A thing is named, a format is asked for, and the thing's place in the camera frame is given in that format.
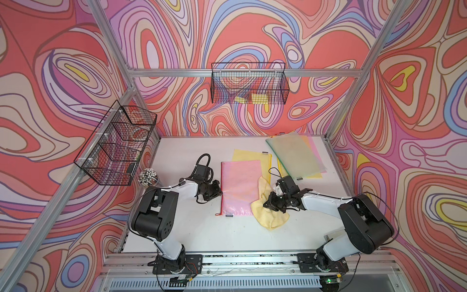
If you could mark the black wire basket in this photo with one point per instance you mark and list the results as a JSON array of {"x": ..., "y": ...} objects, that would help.
[
  {"x": 111, "y": 155},
  {"x": 231, "y": 79}
]

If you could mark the yellow microfiber cloth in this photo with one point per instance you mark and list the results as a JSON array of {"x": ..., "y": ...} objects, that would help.
[{"x": 268, "y": 218}]

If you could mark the clear mesh document bag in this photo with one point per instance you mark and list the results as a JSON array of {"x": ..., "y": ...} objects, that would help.
[{"x": 295, "y": 155}]

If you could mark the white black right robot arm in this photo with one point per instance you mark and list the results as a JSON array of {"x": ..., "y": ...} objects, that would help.
[{"x": 365, "y": 226}]

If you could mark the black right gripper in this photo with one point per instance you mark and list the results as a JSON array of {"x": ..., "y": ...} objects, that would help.
[{"x": 270, "y": 203}]

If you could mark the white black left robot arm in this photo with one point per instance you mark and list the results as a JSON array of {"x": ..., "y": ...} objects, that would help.
[{"x": 154, "y": 217}]

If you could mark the black wire basket back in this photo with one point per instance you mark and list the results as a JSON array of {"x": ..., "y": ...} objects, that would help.
[{"x": 231, "y": 79}]

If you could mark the black wire basket left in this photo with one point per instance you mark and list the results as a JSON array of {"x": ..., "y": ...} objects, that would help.
[{"x": 111, "y": 155}]

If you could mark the blue grey stapler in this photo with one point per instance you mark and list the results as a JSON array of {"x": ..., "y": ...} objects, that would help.
[{"x": 334, "y": 234}]

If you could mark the pink mesh document bag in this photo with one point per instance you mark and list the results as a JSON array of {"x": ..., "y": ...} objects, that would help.
[{"x": 315, "y": 151}]

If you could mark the yellow sticky notes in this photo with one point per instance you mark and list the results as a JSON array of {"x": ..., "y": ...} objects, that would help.
[{"x": 256, "y": 99}]

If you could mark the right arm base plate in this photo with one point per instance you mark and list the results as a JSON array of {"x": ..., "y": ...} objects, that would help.
[{"x": 319, "y": 263}]

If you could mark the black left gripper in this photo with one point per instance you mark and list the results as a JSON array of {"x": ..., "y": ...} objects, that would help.
[{"x": 217, "y": 191}]

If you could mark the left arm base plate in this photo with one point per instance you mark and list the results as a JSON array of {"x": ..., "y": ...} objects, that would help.
[{"x": 191, "y": 264}]

